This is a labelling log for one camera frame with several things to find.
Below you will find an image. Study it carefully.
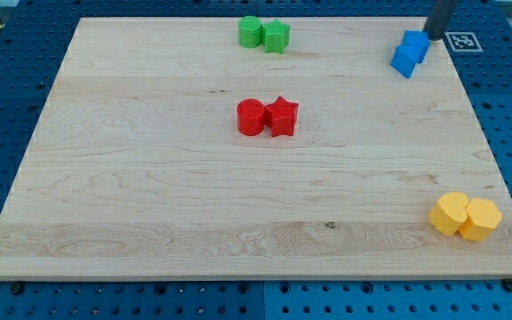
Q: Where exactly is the blue cube block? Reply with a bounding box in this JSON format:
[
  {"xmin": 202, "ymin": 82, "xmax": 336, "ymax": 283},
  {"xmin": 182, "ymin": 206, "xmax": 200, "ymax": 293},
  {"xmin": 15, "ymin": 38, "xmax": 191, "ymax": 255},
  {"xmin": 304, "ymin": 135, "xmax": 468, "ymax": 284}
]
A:
[{"xmin": 390, "ymin": 44, "xmax": 420, "ymax": 78}]

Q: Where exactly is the wooden board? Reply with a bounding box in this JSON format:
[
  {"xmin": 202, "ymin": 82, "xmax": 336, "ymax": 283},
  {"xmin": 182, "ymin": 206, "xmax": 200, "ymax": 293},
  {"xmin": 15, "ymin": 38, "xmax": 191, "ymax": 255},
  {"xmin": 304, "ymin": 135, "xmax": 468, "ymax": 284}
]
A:
[{"xmin": 0, "ymin": 17, "xmax": 512, "ymax": 281}]

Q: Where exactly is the red cylinder block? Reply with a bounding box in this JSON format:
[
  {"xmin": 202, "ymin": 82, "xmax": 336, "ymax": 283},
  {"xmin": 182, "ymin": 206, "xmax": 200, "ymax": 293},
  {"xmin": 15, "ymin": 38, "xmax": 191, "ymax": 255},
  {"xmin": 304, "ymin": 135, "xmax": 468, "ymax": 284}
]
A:
[{"xmin": 236, "ymin": 99, "xmax": 265, "ymax": 136}]

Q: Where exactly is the red star block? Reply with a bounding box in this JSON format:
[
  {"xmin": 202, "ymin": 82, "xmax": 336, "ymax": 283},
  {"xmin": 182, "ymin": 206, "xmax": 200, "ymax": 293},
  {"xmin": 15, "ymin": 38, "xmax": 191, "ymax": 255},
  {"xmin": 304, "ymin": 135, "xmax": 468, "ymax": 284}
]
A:
[{"xmin": 265, "ymin": 96, "xmax": 299, "ymax": 137}]

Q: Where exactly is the green star block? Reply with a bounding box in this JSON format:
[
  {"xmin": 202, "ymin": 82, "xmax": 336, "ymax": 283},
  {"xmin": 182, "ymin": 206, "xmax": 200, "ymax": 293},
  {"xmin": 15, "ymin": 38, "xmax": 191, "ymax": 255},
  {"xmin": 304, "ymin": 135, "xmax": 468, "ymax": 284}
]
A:
[{"xmin": 261, "ymin": 20, "xmax": 291, "ymax": 54}]

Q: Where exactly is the green cylinder block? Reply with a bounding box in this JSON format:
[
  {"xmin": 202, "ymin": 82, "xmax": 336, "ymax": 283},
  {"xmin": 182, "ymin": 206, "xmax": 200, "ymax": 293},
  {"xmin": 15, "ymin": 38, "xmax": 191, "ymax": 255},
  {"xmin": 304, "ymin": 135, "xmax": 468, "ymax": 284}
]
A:
[{"xmin": 238, "ymin": 16, "xmax": 262, "ymax": 48}]

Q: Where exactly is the yellow round block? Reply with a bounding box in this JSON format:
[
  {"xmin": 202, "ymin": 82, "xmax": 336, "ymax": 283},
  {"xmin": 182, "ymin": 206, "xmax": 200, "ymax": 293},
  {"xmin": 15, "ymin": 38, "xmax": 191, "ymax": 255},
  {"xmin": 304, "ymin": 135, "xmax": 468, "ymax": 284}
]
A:
[{"xmin": 428, "ymin": 192, "xmax": 469, "ymax": 236}]

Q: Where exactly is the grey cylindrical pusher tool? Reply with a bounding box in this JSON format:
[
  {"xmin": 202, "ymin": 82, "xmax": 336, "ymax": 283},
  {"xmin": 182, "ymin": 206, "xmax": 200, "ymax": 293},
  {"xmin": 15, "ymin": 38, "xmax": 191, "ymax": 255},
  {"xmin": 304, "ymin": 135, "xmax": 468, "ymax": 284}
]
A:
[{"xmin": 423, "ymin": 0, "xmax": 457, "ymax": 41}]

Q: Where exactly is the yellow hexagon block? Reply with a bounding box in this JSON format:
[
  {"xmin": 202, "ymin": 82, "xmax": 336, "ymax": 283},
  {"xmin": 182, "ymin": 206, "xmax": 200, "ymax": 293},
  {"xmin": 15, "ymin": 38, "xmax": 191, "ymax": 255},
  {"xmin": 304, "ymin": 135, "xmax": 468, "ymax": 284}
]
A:
[{"xmin": 458, "ymin": 197, "xmax": 503, "ymax": 242}]

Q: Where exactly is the fiducial marker tag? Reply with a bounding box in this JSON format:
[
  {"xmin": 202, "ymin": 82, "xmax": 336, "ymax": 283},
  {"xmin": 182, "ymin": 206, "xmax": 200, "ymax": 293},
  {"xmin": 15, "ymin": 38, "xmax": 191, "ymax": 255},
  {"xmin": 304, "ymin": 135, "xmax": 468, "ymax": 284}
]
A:
[{"xmin": 445, "ymin": 31, "xmax": 483, "ymax": 52}]

